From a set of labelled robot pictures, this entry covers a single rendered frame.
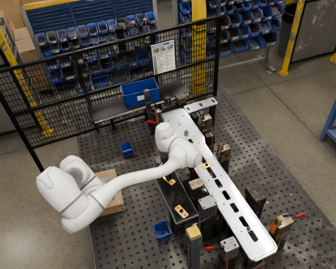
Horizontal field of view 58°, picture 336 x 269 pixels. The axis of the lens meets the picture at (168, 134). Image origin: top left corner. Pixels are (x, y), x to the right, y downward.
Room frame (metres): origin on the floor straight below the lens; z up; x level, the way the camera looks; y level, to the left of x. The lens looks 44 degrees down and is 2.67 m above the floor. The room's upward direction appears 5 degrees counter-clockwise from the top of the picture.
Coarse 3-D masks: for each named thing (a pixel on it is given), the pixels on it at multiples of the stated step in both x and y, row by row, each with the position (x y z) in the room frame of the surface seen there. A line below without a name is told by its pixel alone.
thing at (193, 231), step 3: (195, 225) 0.82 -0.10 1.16; (189, 228) 0.80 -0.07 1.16; (192, 228) 0.80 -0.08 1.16; (195, 228) 0.80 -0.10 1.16; (189, 231) 0.79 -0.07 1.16; (192, 231) 0.79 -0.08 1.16; (195, 231) 0.79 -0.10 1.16; (198, 231) 0.78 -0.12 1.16; (189, 234) 0.77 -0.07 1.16; (192, 234) 0.77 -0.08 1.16; (195, 234) 0.77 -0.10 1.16; (198, 234) 0.77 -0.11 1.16; (192, 237) 0.76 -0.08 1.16; (195, 237) 0.76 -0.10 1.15
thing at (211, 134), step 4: (212, 132) 1.69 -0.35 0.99; (208, 136) 1.65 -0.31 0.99; (212, 136) 1.65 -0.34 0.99; (208, 140) 1.64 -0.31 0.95; (212, 140) 1.65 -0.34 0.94; (208, 144) 1.64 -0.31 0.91; (212, 144) 1.65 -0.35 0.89; (212, 148) 1.66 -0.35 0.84; (212, 152) 1.66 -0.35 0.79; (204, 160) 1.66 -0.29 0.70
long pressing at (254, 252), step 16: (176, 112) 1.96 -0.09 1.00; (176, 128) 1.76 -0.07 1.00; (192, 128) 1.75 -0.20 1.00; (208, 160) 1.40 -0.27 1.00; (208, 176) 1.26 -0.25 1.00; (224, 176) 1.25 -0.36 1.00; (208, 192) 1.13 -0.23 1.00; (224, 208) 1.00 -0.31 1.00; (240, 208) 0.99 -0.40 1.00; (240, 224) 0.89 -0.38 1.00; (256, 224) 0.88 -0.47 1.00; (240, 240) 0.79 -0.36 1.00; (272, 240) 0.77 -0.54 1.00; (256, 256) 0.69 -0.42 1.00
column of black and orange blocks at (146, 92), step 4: (144, 92) 2.03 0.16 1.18; (148, 92) 2.03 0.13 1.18; (144, 96) 2.04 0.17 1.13; (148, 96) 2.03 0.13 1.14; (148, 100) 2.03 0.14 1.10; (148, 104) 2.02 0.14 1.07; (148, 108) 2.02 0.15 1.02; (148, 112) 2.02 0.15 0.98; (148, 116) 2.02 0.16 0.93; (152, 116) 2.03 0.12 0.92; (152, 120) 2.03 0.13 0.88; (148, 124) 2.04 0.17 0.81; (152, 124) 2.03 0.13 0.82; (152, 128) 2.03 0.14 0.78; (152, 132) 2.02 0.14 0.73
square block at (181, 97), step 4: (176, 96) 2.10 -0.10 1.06; (180, 96) 2.10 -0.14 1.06; (184, 96) 2.09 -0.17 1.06; (176, 100) 2.10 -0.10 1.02; (180, 100) 2.06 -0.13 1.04; (184, 100) 2.07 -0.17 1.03; (176, 104) 2.11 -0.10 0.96; (180, 104) 2.06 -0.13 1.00; (184, 104) 2.07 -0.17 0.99; (176, 108) 2.12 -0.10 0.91; (184, 108) 2.07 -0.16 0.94
